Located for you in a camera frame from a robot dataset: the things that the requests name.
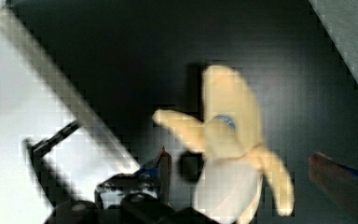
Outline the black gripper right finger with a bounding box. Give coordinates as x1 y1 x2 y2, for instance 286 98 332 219
309 152 358 223

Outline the peeled toy banana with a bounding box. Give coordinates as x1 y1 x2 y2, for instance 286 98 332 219
152 65 295 224

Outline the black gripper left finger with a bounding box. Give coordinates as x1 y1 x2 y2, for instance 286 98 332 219
44 149 218 224

